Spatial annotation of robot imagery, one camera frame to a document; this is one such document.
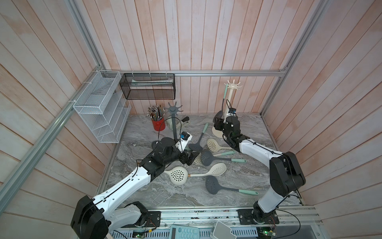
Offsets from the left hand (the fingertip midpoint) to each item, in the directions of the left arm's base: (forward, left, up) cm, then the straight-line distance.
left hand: (191, 149), depth 75 cm
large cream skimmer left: (-7, +8, -17) cm, 20 cm away
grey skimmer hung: (+6, -12, -20) cm, 24 cm away
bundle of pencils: (+31, +24, -5) cm, 40 cm away
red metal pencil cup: (+29, +23, -15) cm, 39 cm away
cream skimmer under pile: (+3, -5, -20) cm, 20 cm away
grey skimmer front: (-12, -13, -20) cm, 27 cm away
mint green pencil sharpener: (+38, +17, -22) cm, 47 cm away
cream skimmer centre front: (-2, -16, -21) cm, 26 cm away
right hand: (+24, -17, -1) cm, 29 cm away
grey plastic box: (-34, -13, -11) cm, 38 cm away
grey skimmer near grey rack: (+15, -5, -21) cm, 27 cm away
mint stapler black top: (+34, +6, -17) cm, 38 cm away
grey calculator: (-34, +4, -19) cm, 39 cm away
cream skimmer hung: (+15, -15, -20) cm, 29 cm away
